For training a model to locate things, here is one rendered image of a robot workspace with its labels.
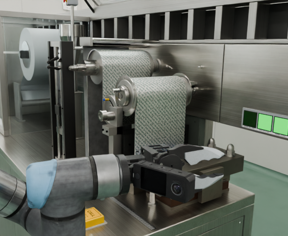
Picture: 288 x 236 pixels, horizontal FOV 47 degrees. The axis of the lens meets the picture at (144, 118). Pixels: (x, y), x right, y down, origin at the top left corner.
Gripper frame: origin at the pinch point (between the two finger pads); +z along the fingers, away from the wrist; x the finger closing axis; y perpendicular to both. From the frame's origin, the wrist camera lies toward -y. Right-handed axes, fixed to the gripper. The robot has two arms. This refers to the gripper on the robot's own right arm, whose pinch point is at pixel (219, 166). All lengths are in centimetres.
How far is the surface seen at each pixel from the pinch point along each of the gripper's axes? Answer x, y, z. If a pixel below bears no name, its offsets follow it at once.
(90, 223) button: 27.1, 37.4, -18.7
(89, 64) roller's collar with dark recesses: -18, 81, -9
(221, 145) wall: 91, 310, 210
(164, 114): 0, 59, 14
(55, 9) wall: -119, 635, 34
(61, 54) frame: -22, 83, -20
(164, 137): 9, 59, 14
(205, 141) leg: 18, 82, 46
